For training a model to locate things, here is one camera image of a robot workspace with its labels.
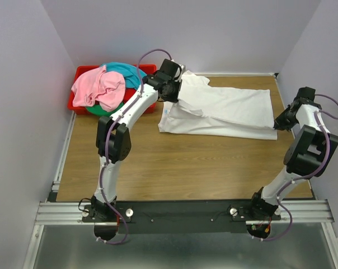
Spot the white t shirt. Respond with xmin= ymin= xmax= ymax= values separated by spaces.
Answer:
xmin=158 ymin=71 xmax=278 ymax=141

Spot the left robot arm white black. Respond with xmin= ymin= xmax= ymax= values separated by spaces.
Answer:
xmin=79 ymin=59 xmax=185 ymax=221

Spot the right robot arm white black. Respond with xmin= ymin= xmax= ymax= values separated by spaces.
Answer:
xmin=249 ymin=87 xmax=338 ymax=217

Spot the red plastic bin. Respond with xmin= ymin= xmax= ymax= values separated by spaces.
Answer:
xmin=67 ymin=64 xmax=157 ymax=115

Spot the teal t shirt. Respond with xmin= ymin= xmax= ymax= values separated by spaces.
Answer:
xmin=101 ymin=62 xmax=147 ymax=90

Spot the red t shirt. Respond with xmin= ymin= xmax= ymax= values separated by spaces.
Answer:
xmin=123 ymin=88 xmax=137 ymax=104

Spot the pink t shirt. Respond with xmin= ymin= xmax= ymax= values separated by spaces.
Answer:
xmin=71 ymin=66 xmax=126 ymax=112

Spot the green t shirt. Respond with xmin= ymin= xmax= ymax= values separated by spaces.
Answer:
xmin=86 ymin=103 xmax=124 ymax=117

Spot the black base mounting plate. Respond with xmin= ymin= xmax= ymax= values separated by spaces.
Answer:
xmin=78 ymin=199 xmax=281 ymax=240

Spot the aluminium frame rail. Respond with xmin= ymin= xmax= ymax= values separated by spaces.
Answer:
xmin=25 ymin=113 xmax=335 ymax=268

